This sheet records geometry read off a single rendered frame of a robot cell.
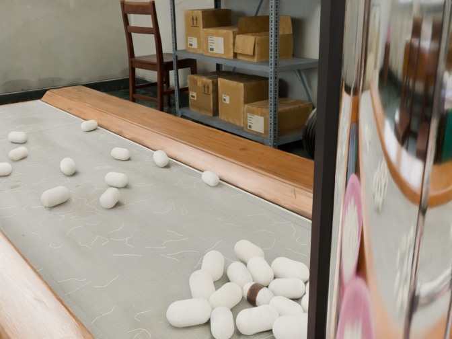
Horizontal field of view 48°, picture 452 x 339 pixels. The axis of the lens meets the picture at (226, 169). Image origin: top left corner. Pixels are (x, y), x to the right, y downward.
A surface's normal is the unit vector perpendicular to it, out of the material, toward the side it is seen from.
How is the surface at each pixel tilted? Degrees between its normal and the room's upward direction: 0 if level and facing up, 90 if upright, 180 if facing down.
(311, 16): 90
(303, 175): 0
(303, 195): 45
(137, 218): 0
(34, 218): 0
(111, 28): 88
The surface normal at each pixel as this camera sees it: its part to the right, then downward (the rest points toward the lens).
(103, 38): 0.59, 0.26
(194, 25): -0.76, 0.24
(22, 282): -0.02, -0.94
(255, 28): 0.50, 0.52
